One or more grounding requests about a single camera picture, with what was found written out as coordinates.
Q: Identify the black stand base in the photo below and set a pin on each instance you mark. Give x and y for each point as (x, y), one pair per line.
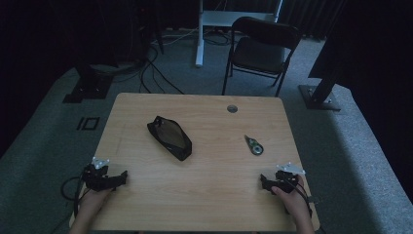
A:
(88, 85)
(319, 93)

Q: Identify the correction tape dispenser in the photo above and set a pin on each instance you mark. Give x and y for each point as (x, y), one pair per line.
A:
(254, 145)

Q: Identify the person's left hand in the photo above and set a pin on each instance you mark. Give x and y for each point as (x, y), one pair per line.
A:
(92, 202)

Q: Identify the person's right hand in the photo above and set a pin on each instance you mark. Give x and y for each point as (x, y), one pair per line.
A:
(292, 199)

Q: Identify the black mesh pencil case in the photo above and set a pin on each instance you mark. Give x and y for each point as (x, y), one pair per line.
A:
(170, 137)

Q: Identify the black folding chair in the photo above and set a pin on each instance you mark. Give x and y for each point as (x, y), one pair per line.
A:
(261, 53)

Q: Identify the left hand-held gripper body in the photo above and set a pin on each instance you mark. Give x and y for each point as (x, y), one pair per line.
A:
(96, 178)

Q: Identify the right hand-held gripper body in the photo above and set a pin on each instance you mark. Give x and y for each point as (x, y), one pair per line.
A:
(287, 177)

